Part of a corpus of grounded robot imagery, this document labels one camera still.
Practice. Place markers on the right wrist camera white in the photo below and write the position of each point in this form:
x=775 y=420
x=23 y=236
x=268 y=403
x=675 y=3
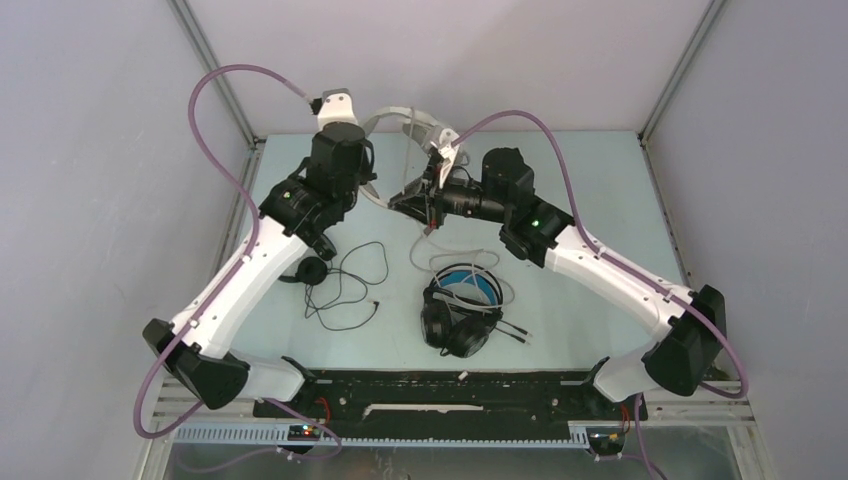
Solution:
x=443 y=140

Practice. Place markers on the small black on-ear headphones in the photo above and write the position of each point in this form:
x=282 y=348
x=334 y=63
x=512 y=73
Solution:
x=313 y=270

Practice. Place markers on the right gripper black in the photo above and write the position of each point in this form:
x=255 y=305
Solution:
x=426 y=201

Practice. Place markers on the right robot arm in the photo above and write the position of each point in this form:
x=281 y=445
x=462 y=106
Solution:
x=686 y=327

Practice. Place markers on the black and blue gaming headset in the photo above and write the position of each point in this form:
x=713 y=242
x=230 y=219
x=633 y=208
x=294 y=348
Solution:
x=461 y=307

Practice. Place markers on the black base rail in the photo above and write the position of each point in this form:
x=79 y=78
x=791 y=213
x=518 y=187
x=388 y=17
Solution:
x=450 y=406

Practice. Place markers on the aluminium frame post right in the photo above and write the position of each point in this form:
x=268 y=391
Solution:
x=706 y=24

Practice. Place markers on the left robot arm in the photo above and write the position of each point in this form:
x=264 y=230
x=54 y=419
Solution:
x=196 y=343

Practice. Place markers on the white over-ear headphones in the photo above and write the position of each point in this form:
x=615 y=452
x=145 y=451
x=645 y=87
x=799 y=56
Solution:
x=418 y=126

